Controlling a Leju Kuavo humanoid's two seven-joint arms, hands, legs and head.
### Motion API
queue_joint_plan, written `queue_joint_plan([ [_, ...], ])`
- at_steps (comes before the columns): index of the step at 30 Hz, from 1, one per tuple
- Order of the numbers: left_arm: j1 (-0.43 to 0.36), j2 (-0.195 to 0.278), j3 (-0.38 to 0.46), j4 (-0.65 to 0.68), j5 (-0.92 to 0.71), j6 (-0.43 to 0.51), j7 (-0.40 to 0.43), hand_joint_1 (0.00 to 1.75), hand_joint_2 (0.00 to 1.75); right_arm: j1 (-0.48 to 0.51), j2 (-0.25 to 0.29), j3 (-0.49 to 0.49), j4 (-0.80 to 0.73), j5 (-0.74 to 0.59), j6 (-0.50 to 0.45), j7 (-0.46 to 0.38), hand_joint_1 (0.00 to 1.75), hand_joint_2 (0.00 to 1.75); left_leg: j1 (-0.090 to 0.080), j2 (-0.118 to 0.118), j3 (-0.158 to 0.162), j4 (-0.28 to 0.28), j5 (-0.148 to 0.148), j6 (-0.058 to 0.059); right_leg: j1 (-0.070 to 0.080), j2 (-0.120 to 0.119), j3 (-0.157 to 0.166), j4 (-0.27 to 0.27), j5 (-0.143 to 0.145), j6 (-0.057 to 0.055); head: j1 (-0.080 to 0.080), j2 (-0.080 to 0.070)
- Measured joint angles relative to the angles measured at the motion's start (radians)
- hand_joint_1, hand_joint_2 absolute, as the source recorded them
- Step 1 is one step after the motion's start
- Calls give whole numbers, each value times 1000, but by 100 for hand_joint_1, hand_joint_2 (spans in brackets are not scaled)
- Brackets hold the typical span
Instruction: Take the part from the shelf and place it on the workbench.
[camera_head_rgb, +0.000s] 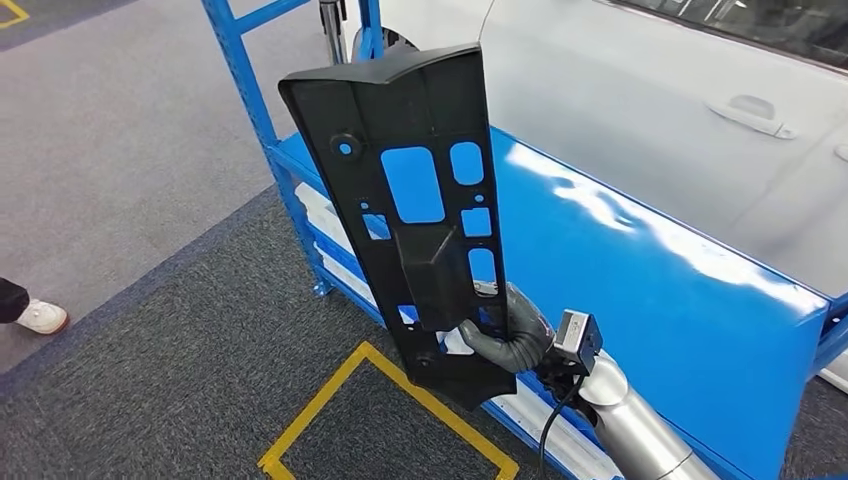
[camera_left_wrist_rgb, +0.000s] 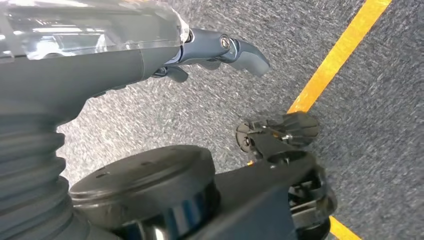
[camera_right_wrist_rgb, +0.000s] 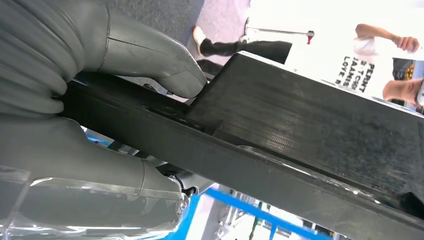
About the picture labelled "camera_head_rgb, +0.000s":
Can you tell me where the grey metal stand pole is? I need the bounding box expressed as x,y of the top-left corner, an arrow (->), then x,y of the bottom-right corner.
317,0 -> 350,66

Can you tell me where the black camera cable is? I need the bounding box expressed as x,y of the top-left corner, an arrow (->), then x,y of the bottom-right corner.
537,374 -> 588,480

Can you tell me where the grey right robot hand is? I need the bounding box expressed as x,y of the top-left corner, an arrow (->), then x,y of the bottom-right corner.
458,281 -> 558,376

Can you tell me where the black plastic panel part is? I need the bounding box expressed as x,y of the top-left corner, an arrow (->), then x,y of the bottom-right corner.
278,42 -> 519,412

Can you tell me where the white car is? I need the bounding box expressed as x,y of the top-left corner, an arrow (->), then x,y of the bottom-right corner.
344,0 -> 848,395

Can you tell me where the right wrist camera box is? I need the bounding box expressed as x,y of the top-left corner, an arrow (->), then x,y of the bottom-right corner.
535,309 -> 605,399

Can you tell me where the blue metal shelf rack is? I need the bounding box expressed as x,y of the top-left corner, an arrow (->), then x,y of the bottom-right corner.
200,0 -> 848,480

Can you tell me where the blue plastic bin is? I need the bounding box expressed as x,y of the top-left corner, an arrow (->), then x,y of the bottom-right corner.
311,228 -> 366,276

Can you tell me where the person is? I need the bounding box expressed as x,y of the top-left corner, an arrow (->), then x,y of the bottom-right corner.
0,276 -> 71,337

